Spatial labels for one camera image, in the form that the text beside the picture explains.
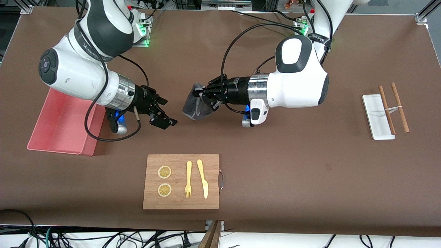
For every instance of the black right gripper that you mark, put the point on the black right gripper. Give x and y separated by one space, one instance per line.
142 99

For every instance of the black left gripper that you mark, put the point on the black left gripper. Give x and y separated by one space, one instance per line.
237 90

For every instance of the grey and red cloth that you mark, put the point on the grey and red cloth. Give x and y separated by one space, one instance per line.
196 108

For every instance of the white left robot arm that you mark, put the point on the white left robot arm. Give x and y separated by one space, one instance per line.
296 86

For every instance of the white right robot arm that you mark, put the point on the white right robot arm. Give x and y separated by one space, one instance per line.
75 74

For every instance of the yellow lemon slice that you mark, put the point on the yellow lemon slice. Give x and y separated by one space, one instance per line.
164 172
164 190

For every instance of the yellow plastic fork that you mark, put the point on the yellow plastic fork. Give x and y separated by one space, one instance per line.
188 172

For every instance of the yellow plastic knife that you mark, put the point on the yellow plastic knife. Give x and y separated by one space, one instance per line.
203 179

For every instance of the grey metal equipment box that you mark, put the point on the grey metal equipment box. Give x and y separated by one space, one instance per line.
225 4

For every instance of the wooden cutting board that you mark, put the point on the wooden cutting board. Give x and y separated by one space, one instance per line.
179 203

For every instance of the pink plastic bin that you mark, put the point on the pink plastic bin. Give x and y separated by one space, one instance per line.
58 131

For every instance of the orange colourful object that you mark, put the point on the orange colourful object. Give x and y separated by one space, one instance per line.
291 4

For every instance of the wooden plank under table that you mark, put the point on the wooden plank under table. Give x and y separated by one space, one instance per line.
211 237

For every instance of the white rectangular tray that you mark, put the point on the white rectangular tray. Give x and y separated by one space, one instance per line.
375 120

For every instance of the brown wooden chopstick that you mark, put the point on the brown wooden chopstick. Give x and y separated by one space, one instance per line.
386 108
399 106

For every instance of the thin white chopstick tie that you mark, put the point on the thin white chopstick tie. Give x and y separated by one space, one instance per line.
392 109

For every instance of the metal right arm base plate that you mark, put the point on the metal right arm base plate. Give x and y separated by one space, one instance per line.
143 43

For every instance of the aluminium frame corner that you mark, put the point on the aluminium frame corner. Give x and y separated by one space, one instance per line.
422 17
27 9

